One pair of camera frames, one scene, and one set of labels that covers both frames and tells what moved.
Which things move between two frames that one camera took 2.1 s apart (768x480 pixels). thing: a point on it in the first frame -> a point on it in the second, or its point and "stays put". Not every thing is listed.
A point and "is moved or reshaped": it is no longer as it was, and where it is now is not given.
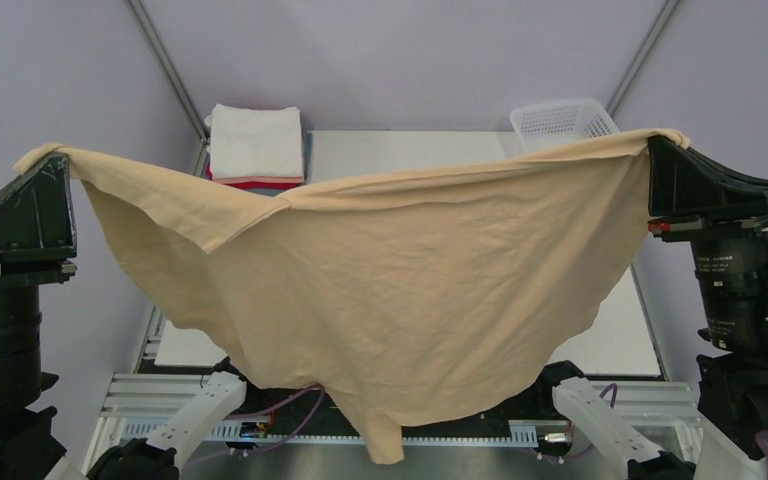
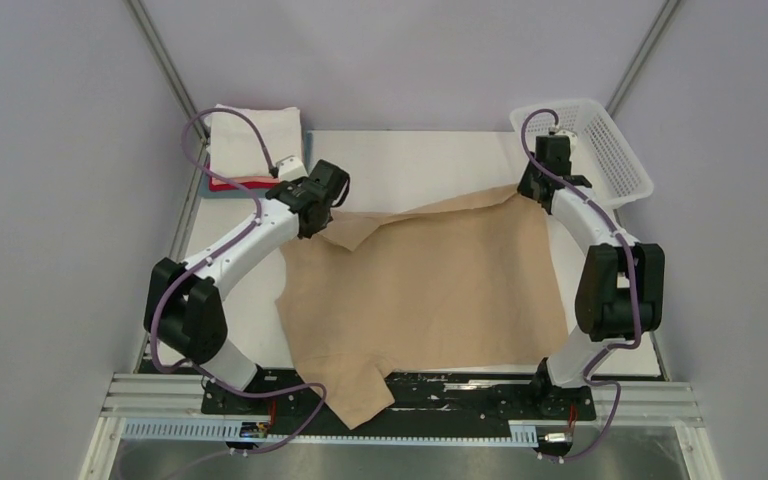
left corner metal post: [175, 78] stays put
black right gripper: [684, 181] -> [524, 188]
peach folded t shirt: [260, 180] stays put
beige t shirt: [401, 303] is moved or reshaped
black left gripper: [28, 225] -> [308, 234]
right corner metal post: [641, 58] stays put
